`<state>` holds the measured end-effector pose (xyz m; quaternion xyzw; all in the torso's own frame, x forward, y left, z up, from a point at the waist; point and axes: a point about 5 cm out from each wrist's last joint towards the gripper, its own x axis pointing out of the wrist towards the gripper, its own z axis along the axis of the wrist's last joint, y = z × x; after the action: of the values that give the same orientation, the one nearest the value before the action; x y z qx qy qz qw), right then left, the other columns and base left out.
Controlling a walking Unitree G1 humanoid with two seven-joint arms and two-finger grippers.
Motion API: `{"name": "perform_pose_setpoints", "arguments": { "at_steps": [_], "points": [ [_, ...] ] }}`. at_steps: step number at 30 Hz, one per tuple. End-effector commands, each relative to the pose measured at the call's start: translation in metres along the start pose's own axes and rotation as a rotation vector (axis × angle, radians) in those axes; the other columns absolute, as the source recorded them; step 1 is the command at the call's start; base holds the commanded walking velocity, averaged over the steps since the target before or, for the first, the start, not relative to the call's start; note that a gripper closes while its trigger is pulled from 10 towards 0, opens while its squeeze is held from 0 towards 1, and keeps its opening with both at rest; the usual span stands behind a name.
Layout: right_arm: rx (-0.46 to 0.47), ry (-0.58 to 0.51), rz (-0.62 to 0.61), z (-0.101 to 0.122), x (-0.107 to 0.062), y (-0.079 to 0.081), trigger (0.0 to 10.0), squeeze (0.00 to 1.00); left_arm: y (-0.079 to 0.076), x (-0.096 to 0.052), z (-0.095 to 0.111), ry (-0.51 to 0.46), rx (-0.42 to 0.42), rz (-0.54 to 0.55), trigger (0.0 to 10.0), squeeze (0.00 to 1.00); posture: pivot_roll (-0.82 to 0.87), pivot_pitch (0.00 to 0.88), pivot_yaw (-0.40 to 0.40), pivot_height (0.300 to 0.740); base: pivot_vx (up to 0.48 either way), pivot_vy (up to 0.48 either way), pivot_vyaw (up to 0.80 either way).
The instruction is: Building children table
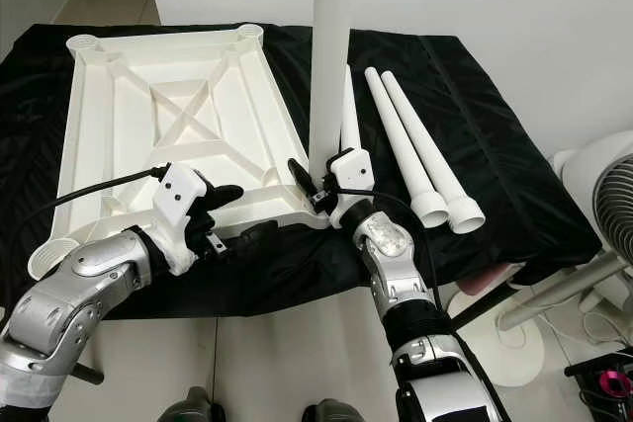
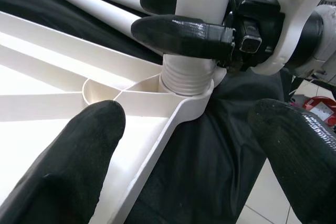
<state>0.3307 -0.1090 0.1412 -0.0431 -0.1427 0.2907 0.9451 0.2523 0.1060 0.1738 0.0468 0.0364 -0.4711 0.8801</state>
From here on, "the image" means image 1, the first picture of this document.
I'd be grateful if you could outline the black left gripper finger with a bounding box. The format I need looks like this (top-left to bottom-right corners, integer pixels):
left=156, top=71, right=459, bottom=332
left=229, top=219, right=283, bottom=253
left=203, top=183, right=246, bottom=217

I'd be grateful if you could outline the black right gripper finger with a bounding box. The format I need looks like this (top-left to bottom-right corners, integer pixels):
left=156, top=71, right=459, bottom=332
left=287, top=157, right=316, bottom=202

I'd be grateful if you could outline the white plastic children table top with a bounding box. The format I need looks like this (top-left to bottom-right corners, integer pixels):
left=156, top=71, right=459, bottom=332
left=28, top=27, right=332, bottom=282

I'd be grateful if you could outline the grey robot left leg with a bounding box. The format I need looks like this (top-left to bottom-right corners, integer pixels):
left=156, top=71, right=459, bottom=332
left=180, top=387, right=226, bottom=422

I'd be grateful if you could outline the grey robot leg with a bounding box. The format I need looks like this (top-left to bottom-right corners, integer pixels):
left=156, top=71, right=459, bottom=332
left=302, top=400, right=367, bottom=422
left=180, top=387, right=226, bottom=422

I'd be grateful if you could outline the black metal table leg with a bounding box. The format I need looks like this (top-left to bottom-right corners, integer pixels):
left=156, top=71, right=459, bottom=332
left=59, top=363, right=105, bottom=385
left=450, top=279, right=540, bottom=332

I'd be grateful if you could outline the black cloth table cover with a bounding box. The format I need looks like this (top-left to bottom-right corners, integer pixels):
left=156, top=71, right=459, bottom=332
left=0, top=22, right=616, bottom=319

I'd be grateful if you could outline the grey robot right leg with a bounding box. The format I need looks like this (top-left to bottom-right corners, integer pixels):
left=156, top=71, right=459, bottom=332
left=302, top=400, right=367, bottom=422

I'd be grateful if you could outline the white standing fan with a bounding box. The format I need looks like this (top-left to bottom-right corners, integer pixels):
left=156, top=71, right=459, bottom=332
left=499, top=130, right=633, bottom=388

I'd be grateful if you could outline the magenta metal part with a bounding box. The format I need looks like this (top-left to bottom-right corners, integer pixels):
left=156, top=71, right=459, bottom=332
left=598, top=371, right=633, bottom=398

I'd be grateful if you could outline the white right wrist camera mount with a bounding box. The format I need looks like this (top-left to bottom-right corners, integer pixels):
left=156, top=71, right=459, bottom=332
left=324, top=147, right=377, bottom=225

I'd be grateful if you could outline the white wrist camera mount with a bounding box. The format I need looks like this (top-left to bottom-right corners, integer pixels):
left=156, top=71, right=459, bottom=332
left=153, top=163, right=211, bottom=275
left=324, top=147, right=377, bottom=225

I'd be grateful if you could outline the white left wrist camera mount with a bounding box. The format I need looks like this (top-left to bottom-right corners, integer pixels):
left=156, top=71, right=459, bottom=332
left=153, top=163, right=211, bottom=275

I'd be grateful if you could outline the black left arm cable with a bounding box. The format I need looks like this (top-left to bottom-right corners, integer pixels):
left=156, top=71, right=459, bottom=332
left=54, top=165, right=171, bottom=230

